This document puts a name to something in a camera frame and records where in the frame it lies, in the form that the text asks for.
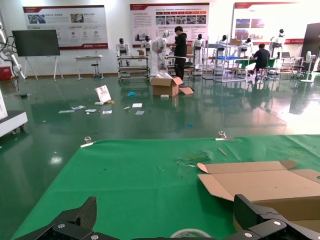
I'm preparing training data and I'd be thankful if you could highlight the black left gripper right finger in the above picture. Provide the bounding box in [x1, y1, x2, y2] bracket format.
[224, 193, 320, 240]

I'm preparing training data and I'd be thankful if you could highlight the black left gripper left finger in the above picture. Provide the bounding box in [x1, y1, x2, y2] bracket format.
[14, 196, 106, 240]

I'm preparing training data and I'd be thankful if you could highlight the open cardboard box with hole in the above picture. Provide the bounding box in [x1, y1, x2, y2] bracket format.
[196, 159, 320, 233]

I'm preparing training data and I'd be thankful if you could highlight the red box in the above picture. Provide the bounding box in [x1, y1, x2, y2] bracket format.
[0, 65, 14, 82]

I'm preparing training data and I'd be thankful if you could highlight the green table cloth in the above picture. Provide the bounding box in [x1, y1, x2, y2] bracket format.
[11, 134, 320, 240]

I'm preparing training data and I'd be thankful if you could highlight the clear tape roll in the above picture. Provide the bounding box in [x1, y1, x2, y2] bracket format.
[169, 228, 213, 240]

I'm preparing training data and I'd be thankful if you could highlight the silver binder clip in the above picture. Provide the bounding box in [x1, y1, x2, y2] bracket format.
[80, 136, 97, 149]
[215, 130, 235, 142]

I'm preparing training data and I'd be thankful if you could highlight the clear plastic wrapper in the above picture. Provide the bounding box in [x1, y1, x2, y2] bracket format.
[175, 151, 211, 168]

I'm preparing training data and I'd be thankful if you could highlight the white wheeled cart base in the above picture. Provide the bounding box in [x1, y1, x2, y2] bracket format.
[0, 89, 29, 139]

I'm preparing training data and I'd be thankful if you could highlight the white red paper bag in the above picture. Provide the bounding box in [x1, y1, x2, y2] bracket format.
[94, 84, 112, 104]

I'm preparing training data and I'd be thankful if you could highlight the black round stool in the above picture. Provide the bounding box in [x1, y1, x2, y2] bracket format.
[90, 63, 106, 81]

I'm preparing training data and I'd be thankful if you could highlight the open cardboard carton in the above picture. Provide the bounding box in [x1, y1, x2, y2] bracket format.
[149, 74, 195, 98]

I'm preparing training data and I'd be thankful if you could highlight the seated person in dark shirt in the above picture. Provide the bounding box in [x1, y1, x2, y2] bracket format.
[248, 43, 272, 79]

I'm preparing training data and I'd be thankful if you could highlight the white narrow table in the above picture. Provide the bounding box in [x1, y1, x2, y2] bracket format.
[74, 55, 104, 82]

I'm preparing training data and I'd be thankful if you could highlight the metal roller rack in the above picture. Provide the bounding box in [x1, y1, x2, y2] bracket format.
[117, 54, 151, 84]

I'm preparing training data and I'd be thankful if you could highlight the grey metal shelf rack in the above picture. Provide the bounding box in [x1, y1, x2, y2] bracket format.
[212, 40, 248, 84]

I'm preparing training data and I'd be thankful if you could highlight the white standing fan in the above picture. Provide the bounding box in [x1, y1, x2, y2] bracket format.
[300, 50, 315, 84]

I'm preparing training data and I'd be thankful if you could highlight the white humanoid robot black head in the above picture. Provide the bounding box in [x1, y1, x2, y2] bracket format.
[115, 37, 130, 66]
[191, 33, 207, 70]
[216, 34, 229, 52]
[140, 35, 154, 57]
[269, 28, 287, 59]

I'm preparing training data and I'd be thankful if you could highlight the black screen on stand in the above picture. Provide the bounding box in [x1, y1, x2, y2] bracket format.
[11, 29, 65, 81]

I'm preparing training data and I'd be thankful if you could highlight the dark partition panel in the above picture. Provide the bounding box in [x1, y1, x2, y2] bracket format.
[300, 22, 320, 73]

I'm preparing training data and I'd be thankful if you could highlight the tall white humanoid robot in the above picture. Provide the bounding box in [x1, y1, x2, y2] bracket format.
[149, 29, 171, 77]

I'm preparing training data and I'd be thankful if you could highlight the standing person in black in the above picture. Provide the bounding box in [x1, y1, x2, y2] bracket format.
[169, 25, 188, 81]

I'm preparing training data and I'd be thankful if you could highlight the white red wall poster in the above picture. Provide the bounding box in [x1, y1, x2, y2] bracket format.
[22, 5, 109, 51]
[129, 2, 211, 49]
[231, 2, 320, 46]

